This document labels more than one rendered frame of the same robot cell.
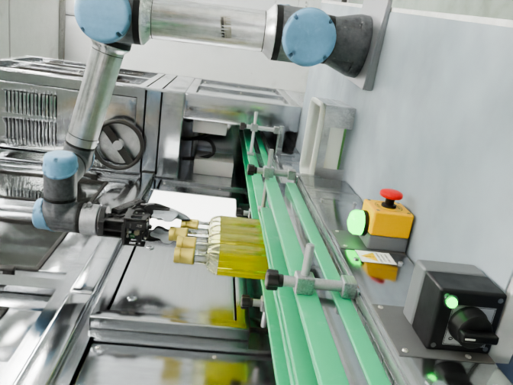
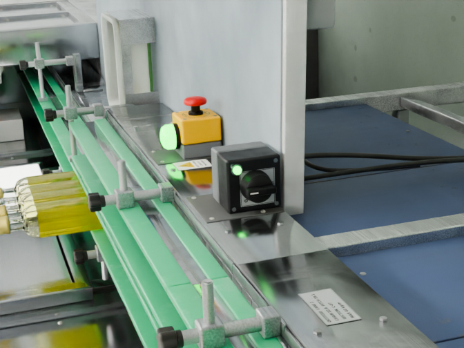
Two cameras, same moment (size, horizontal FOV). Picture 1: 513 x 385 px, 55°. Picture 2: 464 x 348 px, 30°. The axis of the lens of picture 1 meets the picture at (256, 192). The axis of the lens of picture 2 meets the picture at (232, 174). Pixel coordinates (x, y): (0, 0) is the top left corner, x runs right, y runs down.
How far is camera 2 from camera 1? 0.63 m
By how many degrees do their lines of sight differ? 11
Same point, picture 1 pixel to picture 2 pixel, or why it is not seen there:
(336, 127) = (137, 43)
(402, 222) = (210, 126)
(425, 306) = (222, 181)
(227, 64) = not seen: outside the picture
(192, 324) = (26, 296)
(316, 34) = not seen: outside the picture
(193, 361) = (38, 331)
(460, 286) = (242, 157)
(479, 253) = (263, 130)
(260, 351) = (109, 305)
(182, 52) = not seen: outside the picture
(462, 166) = (240, 59)
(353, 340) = (172, 226)
